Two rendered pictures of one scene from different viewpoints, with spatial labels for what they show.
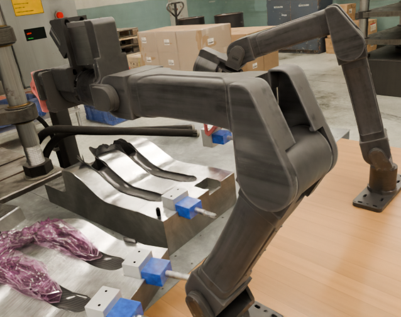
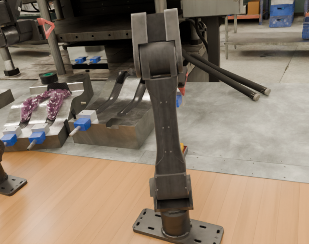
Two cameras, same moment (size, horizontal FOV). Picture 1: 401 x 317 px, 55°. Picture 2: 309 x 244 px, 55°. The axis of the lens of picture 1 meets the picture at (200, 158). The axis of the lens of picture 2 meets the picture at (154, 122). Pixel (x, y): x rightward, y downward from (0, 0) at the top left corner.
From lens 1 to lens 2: 1.12 m
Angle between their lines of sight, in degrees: 64
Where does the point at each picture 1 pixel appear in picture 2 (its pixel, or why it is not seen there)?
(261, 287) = (41, 181)
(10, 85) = not seen: hidden behind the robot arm
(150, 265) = (37, 132)
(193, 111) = not seen: outside the picture
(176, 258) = (71, 145)
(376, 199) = (152, 223)
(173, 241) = (76, 137)
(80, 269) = (41, 118)
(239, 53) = not seen: hidden behind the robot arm
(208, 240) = (89, 151)
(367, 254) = (68, 226)
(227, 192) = (127, 136)
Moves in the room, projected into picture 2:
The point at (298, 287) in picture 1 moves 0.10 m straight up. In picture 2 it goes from (38, 196) to (27, 168)
